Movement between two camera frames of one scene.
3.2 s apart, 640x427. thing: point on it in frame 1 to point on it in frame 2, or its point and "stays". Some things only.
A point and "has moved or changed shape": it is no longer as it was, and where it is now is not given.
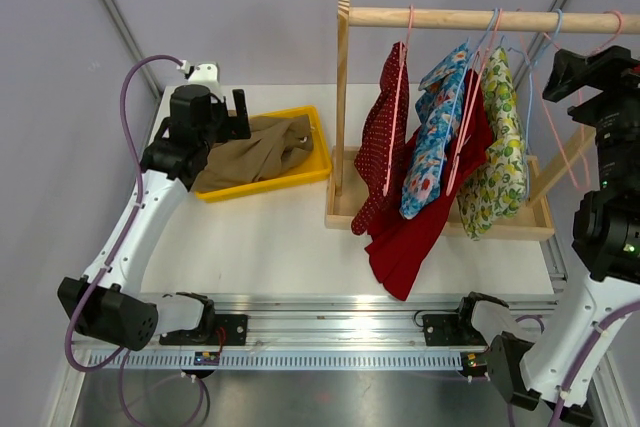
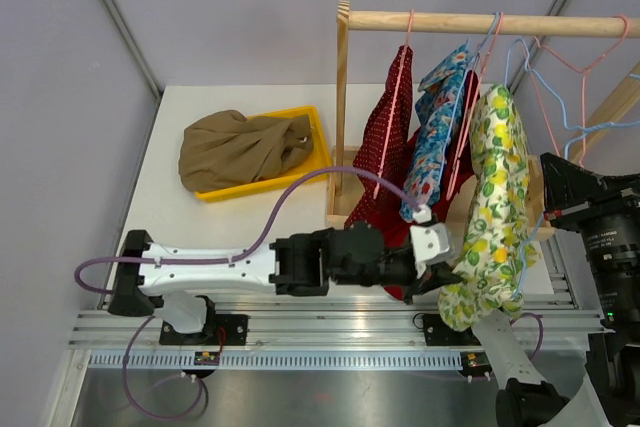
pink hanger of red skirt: (480, 72) stays
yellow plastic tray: (316, 168) stays
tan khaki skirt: (275, 142) stays
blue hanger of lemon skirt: (531, 61) to (567, 144)
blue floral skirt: (437, 104) stays
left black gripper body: (222, 127) to (393, 272)
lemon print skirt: (495, 188) has moved or changed shape
